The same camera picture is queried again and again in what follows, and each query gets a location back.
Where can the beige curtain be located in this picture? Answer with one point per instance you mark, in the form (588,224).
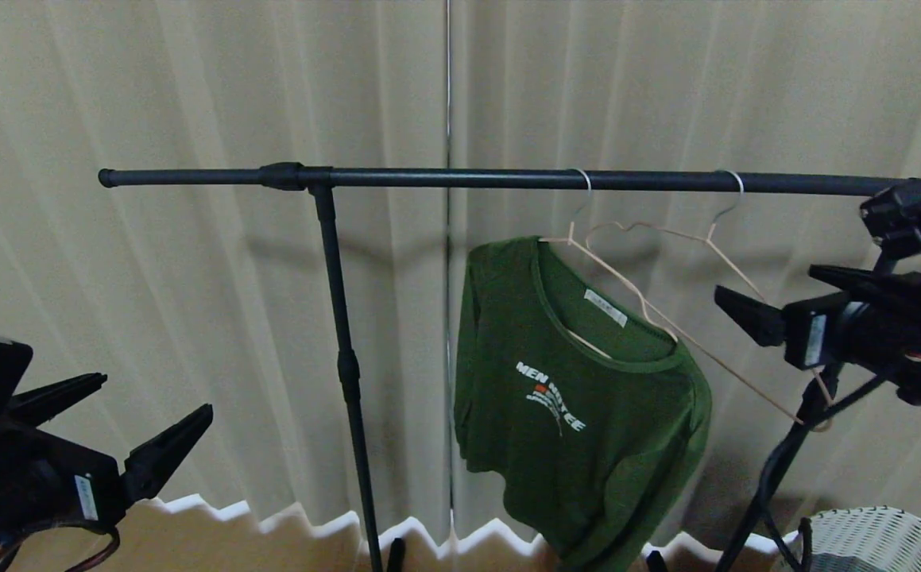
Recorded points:
(150,318)

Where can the pink clothes hanger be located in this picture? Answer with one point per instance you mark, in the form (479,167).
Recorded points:
(734,270)
(627,292)

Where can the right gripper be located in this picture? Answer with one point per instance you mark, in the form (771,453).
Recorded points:
(881,342)

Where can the white laundry basket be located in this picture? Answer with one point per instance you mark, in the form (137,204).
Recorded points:
(873,540)

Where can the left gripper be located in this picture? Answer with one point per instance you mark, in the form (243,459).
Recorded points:
(23,485)

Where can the black clothes rack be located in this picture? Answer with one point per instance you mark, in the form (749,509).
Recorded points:
(428,177)

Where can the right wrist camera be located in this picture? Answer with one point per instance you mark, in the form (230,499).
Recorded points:
(913,210)

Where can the green printed T-shirt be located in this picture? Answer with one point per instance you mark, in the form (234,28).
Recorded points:
(587,477)

